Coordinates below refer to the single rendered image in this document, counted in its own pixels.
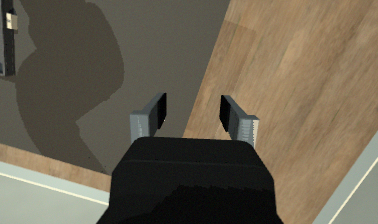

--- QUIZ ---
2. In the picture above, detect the grey rectangular tray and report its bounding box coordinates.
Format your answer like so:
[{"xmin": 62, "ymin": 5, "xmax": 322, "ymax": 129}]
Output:
[{"xmin": 0, "ymin": 0, "xmax": 15, "ymax": 76}]

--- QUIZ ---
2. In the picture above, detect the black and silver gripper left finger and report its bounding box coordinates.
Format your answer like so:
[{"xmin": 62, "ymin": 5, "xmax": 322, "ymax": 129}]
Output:
[{"xmin": 129, "ymin": 93, "xmax": 167, "ymax": 145}]

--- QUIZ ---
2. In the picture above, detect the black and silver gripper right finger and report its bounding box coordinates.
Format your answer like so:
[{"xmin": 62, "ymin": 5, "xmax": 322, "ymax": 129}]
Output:
[{"xmin": 219, "ymin": 95, "xmax": 260, "ymax": 149}]

